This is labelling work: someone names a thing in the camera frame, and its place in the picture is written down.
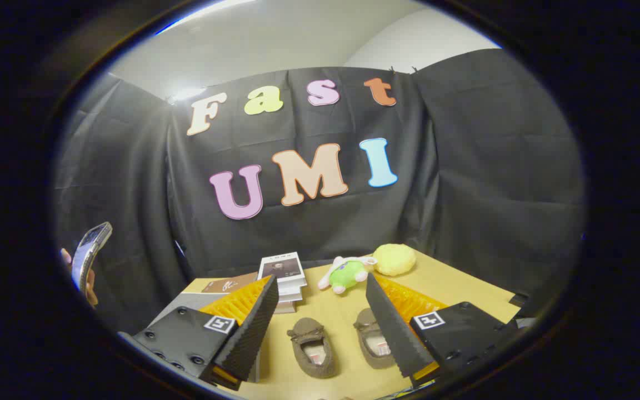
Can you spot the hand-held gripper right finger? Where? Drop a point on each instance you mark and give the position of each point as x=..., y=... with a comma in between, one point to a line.
x=395, y=333

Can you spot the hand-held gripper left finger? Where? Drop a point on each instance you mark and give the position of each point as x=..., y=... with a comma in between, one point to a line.
x=248, y=339

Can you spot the brown fuzzy shoe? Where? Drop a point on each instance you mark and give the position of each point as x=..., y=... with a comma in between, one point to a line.
x=365, y=322
x=299, y=333

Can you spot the grey fabric storage box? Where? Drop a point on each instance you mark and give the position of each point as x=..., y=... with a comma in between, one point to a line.
x=181, y=303

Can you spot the brown flat book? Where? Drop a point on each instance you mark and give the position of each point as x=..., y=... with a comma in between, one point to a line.
x=231, y=283

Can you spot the yellow plush toy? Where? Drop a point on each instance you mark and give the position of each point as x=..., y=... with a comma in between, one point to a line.
x=395, y=259

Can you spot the green and pink plush toy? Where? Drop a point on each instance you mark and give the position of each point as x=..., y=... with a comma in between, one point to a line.
x=345, y=273

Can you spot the smartphone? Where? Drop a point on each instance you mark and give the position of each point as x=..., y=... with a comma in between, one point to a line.
x=89, y=247

